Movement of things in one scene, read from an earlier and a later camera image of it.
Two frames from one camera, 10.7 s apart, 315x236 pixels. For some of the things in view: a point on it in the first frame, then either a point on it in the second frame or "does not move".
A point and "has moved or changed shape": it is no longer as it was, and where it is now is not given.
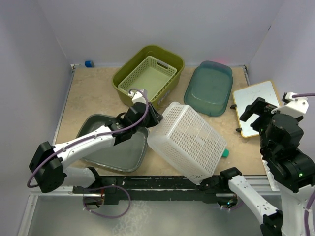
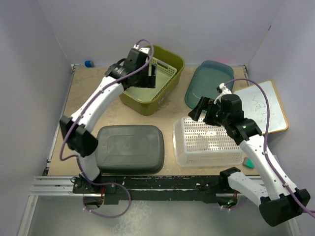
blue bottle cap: [89, 64] does not move
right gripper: [260, 106] → [203, 104]
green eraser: [226, 153] → [248, 162]
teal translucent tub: [209, 90] does not move
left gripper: [156, 118] → [150, 79]
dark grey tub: [128, 155] has moved or changed shape
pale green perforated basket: [152, 74] does not move
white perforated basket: [187, 143] has moved or changed shape
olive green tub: [162, 53] does not move
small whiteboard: [245, 96] does not move
